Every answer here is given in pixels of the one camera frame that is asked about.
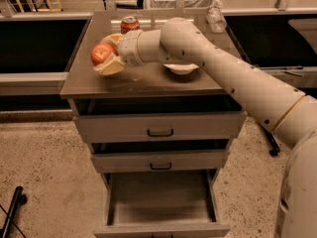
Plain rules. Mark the grey top drawer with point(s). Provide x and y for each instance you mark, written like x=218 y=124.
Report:
x=176 y=118

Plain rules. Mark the grey bottom drawer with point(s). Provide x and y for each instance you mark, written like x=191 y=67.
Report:
x=165 y=204

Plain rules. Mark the grey middle drawer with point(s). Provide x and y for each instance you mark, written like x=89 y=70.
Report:
x=160 y=156

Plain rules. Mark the white paper bowl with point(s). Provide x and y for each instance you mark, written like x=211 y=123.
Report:
x=181 y=69

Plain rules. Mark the red cola can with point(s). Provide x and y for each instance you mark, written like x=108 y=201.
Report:
x=129 y=24

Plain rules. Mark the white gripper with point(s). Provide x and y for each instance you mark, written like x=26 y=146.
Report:
x=129 y=48

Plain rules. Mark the grey drawer cabinet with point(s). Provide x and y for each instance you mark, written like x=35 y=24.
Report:
x=84 y=86

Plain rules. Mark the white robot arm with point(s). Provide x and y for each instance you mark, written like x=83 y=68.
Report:
x=288 y=113

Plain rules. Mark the white wire basket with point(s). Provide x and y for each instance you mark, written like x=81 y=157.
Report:
x=193 y=4

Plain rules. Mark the grey drawer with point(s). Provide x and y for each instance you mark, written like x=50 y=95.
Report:
x=165 y=204
x=176 y=118
x=160 y=156

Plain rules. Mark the clear plastic water bottle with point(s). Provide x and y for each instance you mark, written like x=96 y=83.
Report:
x=216 y=20

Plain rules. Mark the grey side table right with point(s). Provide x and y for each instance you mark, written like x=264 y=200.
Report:
x=298 y=65

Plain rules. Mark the red apple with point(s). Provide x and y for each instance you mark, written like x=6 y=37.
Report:
x=101 y=52

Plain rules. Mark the black table leg with caster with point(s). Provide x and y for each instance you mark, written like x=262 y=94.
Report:
x=274 y=147

